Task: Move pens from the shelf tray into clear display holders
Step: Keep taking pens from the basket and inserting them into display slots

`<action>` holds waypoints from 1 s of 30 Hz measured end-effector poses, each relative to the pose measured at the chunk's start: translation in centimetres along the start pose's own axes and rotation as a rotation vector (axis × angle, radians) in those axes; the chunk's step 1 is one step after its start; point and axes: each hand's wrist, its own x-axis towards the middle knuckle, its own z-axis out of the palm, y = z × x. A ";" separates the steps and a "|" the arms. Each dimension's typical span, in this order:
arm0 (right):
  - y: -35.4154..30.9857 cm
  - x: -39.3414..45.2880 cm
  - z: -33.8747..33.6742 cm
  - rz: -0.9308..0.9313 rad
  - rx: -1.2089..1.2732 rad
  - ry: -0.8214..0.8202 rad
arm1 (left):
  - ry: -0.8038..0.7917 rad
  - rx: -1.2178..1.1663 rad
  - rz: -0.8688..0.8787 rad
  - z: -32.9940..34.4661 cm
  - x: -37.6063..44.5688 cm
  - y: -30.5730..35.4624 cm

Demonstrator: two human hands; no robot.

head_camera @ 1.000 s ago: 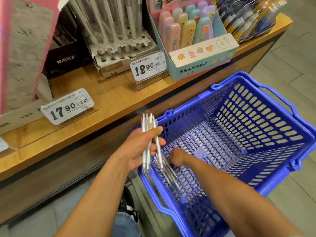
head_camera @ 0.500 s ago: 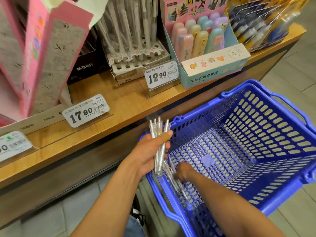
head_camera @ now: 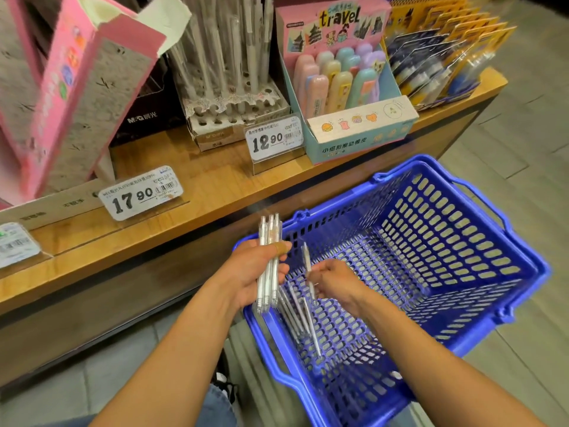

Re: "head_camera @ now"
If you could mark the person's left hand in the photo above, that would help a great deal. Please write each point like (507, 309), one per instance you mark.
(244, 278)

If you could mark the person's right hand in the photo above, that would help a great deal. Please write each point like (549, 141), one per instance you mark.
(340, 282)

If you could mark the pile of pink eraser packets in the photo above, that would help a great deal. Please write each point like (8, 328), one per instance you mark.
(80, 93)

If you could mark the person's left shoe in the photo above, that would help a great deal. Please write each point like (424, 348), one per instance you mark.
(224, 382)

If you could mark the pastel eraser display box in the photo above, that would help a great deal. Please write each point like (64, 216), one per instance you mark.
(364, 129)

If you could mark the person's left leg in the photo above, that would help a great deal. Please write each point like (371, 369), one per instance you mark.
(209, 413)

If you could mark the person's left forearm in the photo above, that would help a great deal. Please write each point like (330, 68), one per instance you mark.
(173, 373)

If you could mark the white price tag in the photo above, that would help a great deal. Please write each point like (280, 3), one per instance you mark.
(18, 244)
(140, 193)
(274, 139)

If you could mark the blue yellow stationery packets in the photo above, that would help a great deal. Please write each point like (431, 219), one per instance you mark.
(444, 49)

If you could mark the blue shopping basket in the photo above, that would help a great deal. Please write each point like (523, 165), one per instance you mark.
(444, 231)

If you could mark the person's right forearm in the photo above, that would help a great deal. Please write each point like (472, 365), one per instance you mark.
(444, 369)

